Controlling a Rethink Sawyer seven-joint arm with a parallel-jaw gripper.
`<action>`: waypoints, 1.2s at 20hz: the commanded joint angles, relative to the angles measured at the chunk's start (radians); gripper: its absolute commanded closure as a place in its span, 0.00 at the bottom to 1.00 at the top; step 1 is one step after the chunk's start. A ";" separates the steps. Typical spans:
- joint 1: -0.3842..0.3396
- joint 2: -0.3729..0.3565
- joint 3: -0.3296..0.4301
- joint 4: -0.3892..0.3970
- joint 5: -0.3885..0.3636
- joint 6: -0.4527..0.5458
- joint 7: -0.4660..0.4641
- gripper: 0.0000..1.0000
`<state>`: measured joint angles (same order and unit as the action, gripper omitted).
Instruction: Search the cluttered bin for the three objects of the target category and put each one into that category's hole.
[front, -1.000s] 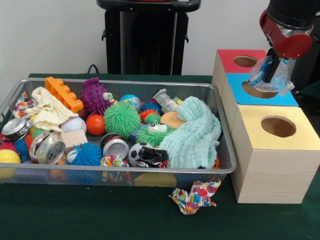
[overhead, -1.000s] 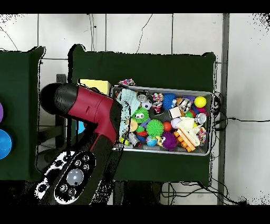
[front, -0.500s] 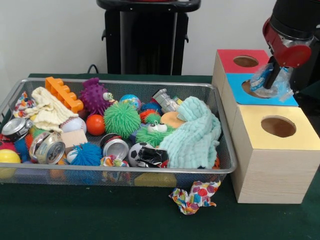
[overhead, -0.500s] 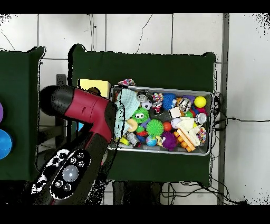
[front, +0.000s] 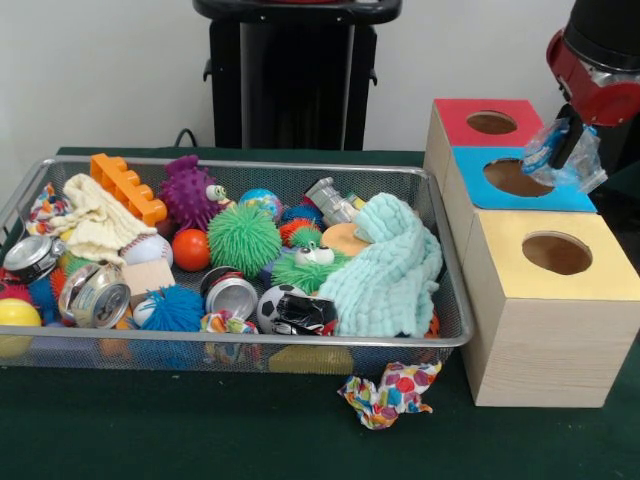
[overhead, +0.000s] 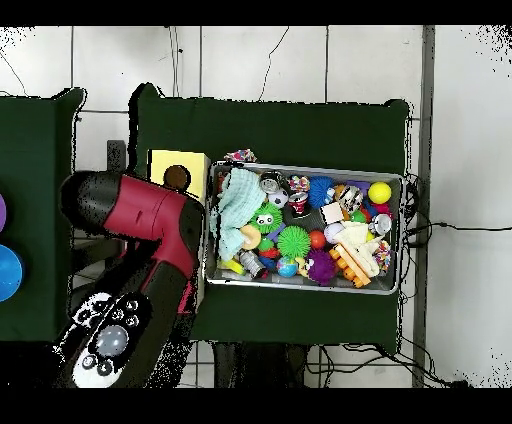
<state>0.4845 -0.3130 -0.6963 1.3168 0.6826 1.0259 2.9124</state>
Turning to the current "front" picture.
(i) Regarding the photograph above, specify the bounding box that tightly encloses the blue fuzzy toy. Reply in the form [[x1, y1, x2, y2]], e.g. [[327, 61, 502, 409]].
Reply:
[[132, 285, 206, 332]]

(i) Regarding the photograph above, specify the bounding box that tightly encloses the shallow wire mesh bin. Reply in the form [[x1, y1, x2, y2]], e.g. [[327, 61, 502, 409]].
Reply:
[[0, 155, 475, 380]]

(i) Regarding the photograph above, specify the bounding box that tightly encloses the mint green cloth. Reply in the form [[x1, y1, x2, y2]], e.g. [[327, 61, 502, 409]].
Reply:
[[317, 192, 445, 339]]

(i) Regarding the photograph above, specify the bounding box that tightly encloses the green fuzzy toy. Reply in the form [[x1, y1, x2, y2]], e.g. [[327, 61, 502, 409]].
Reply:
[[207, 202, 283, 279]]

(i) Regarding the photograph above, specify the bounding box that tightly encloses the small soccer ball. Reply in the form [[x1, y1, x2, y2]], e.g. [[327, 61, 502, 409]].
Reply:
[[255, 284, 306, 334]]

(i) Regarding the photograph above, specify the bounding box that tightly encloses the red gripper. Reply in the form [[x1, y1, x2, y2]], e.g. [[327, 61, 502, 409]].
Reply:
[[545, 28, 640, 171]]

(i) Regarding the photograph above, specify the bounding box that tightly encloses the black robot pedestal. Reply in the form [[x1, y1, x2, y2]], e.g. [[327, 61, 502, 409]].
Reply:
[[192, 0, 404, 151]]

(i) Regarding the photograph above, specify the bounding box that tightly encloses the black flat panel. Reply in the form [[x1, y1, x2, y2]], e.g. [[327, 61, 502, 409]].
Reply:
[[599, 124, 640, 174]]

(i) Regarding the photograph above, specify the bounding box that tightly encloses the yellow ball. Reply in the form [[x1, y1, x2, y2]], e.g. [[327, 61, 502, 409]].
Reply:
[[0, 298, 44, 357]]

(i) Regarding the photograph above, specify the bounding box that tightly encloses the dark green table cloth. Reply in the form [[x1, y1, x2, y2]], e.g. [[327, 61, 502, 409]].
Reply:
[[0, 145, 640, 480], [594, 162, 640, 201]]

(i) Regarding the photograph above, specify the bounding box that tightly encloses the cream knitted cloth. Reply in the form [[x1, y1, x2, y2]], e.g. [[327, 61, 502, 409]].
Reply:
[[62, 174, 159, 264]]

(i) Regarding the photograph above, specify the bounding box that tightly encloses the wooden box with three holes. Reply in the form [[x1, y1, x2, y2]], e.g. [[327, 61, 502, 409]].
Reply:
[[423, 98, 640, 409]]

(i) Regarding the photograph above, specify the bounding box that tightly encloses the crushed clear plastic bottle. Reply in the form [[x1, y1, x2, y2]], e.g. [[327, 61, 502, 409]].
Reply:
[[521, 119, 609, 195]]

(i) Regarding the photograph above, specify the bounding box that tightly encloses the colourful patterned cloth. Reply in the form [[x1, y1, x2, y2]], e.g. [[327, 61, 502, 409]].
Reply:
[[337, 360, 444, 431]]

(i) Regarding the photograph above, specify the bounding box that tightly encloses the orange toy building block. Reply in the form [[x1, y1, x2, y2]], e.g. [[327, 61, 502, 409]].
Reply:
[[89, 153, 169, 225]]

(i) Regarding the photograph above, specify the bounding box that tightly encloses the red black drink can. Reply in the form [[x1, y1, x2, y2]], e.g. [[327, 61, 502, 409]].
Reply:
[[199, 267, 260, 321]]

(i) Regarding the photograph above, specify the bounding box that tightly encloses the purple spiky toy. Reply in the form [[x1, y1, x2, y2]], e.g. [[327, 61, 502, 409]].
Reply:
[[159, 155, 236, 232]]

